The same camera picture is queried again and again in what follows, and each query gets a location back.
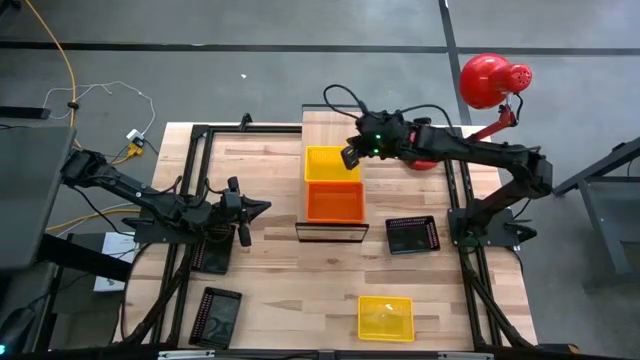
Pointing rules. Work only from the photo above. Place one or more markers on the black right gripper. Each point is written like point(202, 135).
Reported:
point(387, 132)

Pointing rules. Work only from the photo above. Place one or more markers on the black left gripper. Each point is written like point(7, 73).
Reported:
point(230, 210)

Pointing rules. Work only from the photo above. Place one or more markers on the yellow plastic basket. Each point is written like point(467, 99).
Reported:
point(325, 164)
point(386, 318)

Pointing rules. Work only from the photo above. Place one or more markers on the orange plastic basket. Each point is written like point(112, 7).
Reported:
point(335, 202)

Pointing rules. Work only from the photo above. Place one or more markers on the black plastic basket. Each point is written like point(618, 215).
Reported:
point(217, 317)
point(215, 257)
point(411, 236)

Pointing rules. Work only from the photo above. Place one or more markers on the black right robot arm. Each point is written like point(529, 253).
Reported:
point(475, 147)

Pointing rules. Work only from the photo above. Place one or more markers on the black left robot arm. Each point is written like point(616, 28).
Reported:
point(125, 187)

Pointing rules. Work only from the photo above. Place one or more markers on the black table clamp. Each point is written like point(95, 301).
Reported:
point(245, 121)

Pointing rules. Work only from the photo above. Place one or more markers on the yellow plug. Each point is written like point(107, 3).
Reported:
point(134, 150)

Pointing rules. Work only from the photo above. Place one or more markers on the white power adapter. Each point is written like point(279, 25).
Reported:
point(135, 135)

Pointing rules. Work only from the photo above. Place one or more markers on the white paper sheet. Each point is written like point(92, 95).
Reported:
point(117, 247)

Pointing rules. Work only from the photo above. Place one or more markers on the red desk lamp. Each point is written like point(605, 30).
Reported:
point(487, 80)

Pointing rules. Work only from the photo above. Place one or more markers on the black slanted beam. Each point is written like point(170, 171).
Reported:
point(85, 257)

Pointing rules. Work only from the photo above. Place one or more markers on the gray desk top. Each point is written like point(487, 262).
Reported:
point(30, 195)

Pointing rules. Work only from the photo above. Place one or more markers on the black flat bar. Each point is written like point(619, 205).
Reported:
point(22, 112)

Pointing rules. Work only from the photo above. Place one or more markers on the orange and black clamp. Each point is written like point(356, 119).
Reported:
point(565, 347)

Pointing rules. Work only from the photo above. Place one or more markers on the wooden shelf with black frame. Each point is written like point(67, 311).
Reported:
point(320, 125)

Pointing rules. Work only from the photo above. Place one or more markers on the black aluminium table frame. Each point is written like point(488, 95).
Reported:
point(250, 129)

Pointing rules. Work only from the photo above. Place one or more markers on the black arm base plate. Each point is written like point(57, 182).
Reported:
point(150, 232)
point(500, 235)

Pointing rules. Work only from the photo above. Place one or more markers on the dark gray metal table frame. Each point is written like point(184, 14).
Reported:
point(590, 172)

